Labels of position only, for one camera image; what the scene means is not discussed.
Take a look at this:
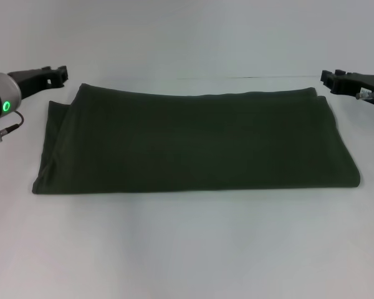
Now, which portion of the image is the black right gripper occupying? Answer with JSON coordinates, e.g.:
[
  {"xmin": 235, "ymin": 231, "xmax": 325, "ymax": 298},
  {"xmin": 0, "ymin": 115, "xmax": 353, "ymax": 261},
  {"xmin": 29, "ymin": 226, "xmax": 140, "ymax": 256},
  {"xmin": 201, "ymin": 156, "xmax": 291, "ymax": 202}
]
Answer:
[{"xmin": 320, "ymin": 69, "xmax": 374, "ymax": 108}]

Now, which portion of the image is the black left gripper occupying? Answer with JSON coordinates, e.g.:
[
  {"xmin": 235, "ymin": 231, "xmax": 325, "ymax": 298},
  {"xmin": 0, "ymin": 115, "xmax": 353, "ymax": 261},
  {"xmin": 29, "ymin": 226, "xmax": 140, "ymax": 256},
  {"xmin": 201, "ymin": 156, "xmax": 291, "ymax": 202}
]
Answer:
[{"xmin": 7, "ymin": 65, "xmax": 70, "ymax": 101}]

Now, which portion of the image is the dark green FREE t-shirt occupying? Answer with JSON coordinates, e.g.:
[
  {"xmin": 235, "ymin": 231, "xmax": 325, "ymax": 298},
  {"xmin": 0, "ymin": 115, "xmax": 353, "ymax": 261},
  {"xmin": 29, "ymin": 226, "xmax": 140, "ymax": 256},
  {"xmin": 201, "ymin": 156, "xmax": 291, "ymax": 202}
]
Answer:
[{"xmin": 31, "ymin": 82, "xmax": 362, "ymax": 196}]

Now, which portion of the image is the thin left arm cable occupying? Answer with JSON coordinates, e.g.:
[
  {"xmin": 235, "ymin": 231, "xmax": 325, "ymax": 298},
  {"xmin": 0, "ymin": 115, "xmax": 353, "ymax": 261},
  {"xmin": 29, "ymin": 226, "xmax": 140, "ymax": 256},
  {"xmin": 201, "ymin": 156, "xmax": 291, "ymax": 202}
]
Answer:
[{"xmin": 0, "ymin": 110, "xmax": 26, "ymax": 145}]

